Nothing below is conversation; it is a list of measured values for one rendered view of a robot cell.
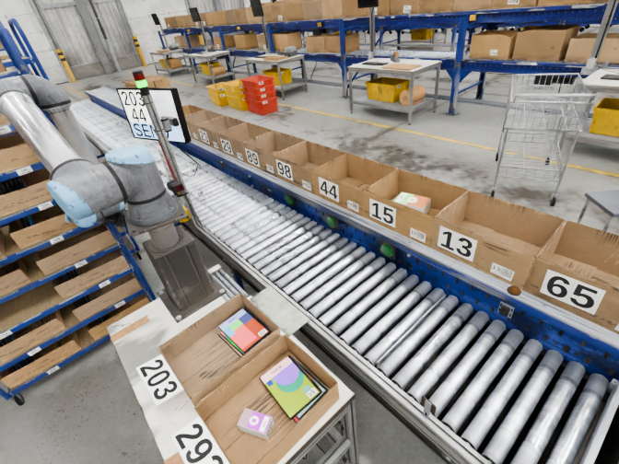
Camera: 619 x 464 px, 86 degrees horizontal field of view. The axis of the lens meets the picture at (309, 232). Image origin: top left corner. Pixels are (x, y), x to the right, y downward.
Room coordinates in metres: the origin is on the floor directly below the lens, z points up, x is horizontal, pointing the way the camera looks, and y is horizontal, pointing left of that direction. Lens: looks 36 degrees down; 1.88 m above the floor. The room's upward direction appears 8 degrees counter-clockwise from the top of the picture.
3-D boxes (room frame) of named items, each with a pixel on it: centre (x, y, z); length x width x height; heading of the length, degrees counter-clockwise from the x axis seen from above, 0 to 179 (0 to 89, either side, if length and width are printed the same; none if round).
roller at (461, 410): (0.60, -0.54, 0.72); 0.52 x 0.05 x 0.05; 126
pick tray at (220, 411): (0.58, 0.21, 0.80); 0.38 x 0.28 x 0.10; 128
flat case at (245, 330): (0.91, 0.32, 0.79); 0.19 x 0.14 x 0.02; 40
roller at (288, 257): (1.44, 0.08, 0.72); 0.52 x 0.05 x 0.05; 126
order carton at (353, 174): (1.70, -0.30, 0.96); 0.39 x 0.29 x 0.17; 36
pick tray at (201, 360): (0.83, 0.40, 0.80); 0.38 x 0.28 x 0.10; 128
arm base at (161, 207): (1.20, 0.62, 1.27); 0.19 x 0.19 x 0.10
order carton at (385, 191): (1.38, -0.53, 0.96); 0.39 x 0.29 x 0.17; 36
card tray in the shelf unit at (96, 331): (1.78, 1.48, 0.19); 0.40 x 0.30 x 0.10; 128
